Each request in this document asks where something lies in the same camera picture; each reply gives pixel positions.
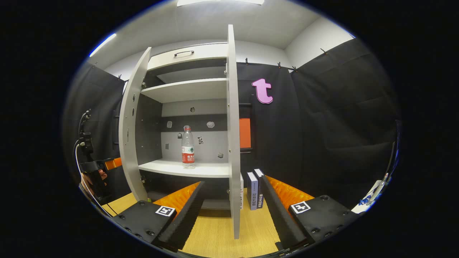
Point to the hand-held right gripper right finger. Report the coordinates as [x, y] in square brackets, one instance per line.
[283, 222]

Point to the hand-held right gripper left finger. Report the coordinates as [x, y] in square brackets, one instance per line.
[186, 218]

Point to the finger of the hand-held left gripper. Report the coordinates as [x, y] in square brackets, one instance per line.
[114, 163]

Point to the white cabinet door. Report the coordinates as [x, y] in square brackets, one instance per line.
[233, 143]
[129, 143]

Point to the clear plastic bottle red label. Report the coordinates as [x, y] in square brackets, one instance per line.
[188, 154]

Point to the dark blue book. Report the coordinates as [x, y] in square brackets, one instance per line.
[259, 193]

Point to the purple book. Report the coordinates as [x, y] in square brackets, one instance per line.
[252, 193]

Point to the white book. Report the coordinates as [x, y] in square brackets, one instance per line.
[241, 193]

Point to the white cabinet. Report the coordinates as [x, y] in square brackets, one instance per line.
[211, 143]

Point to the white cabinet shelf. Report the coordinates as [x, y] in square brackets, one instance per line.
[186, 89]

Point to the black backdrop cloth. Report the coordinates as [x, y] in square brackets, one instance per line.
[322, 125]

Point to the white cabinet drawer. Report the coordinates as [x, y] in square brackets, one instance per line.
[204, 55]

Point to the ceiling light panel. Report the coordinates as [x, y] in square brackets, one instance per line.
[220, 2]

